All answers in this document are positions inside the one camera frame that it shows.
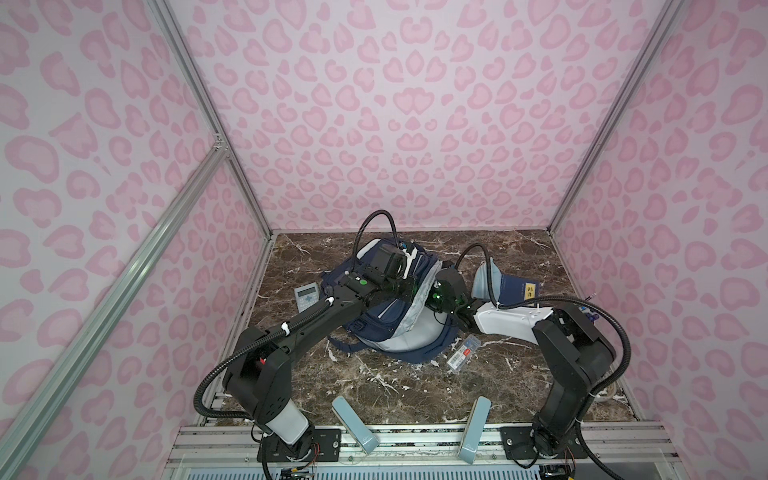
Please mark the grey pocket calculator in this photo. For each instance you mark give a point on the grey pocket calculator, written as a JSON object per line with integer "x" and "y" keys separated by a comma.
{"x": 306, "y": 296}

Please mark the navy book yellow label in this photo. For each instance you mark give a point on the navy book yellow label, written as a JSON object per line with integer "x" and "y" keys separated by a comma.
{"x": 514, "y": 289}

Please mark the teal pencil pouch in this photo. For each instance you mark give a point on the teal pencil pouch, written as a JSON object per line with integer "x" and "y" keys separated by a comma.
{"x": 483, "y": 279}

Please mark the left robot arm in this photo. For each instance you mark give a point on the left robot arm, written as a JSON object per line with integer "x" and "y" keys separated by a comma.
{"x": 258, "y": 375}

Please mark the right teal stand block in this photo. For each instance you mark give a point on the right teal stand block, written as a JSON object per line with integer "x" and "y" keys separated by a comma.
{"x": 474, "y": 429}

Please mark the pink pen holder cup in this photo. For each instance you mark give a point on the pink pen holder cup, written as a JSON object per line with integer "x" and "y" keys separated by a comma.
{"x": 592, "y": 315}

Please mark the teal stand block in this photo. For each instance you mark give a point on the teal stand block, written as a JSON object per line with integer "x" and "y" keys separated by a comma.
{"x": 474, "y": 429}
{"x": 355, "y": 427}

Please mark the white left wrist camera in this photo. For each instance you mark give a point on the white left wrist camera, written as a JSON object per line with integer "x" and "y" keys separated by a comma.
{"x": 410, "y": 251}

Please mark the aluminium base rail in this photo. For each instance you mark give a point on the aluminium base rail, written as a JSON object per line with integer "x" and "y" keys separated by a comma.
{"x": 634, "y": 450}

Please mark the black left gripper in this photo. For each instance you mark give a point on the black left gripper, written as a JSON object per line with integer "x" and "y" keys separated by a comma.
{"x": 409, "y": 292}

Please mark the navy blue student backpack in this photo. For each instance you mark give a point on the navy blue student backpack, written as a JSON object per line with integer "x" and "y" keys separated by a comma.
{"x": 408, "y": 332}

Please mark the left teal stand block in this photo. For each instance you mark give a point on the left teal stand block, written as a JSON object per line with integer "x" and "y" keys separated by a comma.
{"x": 355, "y": 427}

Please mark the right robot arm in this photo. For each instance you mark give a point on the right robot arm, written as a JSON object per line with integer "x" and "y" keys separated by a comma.
{"x": 585, "y": 348}

